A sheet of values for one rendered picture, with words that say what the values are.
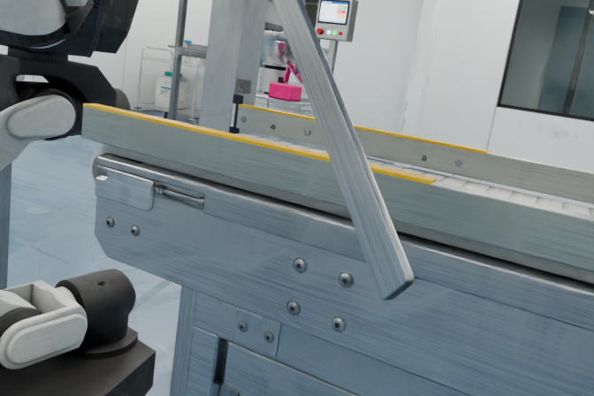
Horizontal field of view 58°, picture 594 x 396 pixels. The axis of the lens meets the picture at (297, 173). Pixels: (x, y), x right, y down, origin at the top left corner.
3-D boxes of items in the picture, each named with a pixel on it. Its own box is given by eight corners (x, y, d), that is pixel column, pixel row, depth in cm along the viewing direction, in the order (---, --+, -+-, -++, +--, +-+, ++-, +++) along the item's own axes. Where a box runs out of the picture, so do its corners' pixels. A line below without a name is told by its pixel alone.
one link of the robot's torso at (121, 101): (101, 129, 139) (105, 60, 135) (132, 139, 131) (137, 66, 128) (-14, 132, 116) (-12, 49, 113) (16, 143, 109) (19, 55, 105)
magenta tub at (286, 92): (266, 96, 307) (269, 81, 305) (278, 97, 317) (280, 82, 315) (289, 101, 299) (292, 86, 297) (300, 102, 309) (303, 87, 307)
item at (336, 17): (302, 99, 335) (317, -5, 323) (310, 99, 344) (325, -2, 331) (334, 105, 323) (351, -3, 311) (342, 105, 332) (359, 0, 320)
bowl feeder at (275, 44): (232, 88, 336) (239, 27, 329) (266, 91, 366) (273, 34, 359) (297, 101, 311) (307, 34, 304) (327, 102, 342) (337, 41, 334)
